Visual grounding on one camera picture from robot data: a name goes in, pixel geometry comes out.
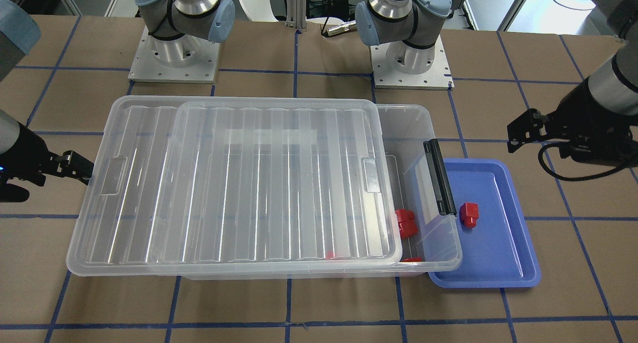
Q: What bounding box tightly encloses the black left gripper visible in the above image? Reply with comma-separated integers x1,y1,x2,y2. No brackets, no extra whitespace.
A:
507,96,637,167

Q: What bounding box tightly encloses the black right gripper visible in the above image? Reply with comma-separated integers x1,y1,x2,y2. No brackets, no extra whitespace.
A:
0,126,94,202

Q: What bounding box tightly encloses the clear plastic box lid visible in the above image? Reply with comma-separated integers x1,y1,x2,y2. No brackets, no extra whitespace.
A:
66,95,402,279

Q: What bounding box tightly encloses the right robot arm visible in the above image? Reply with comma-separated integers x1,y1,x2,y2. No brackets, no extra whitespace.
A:
1,0,453,202

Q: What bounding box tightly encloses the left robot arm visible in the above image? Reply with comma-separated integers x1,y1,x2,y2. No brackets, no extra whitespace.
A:
355,0,637,170

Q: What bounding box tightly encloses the blue plastic tray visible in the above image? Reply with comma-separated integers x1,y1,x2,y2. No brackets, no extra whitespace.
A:
429,158,542,289

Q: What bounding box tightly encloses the red block in box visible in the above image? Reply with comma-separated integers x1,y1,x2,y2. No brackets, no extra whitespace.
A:
395,209,419,239

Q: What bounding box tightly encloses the red block at box front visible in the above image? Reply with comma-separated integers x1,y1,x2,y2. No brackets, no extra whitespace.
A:
401,256,423,263

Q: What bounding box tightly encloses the clear plastic storage box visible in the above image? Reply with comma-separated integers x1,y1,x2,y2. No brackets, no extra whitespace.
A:
184,105,463,280

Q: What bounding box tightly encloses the white chair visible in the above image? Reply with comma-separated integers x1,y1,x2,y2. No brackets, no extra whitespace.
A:
239,0,278,22

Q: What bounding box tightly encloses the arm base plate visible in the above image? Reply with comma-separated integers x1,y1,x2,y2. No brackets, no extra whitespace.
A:
370,36,455,90
128,27,222,84

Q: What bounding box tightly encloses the black box latch handle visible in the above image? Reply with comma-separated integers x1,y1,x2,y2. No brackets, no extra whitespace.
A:
423,139,457,216

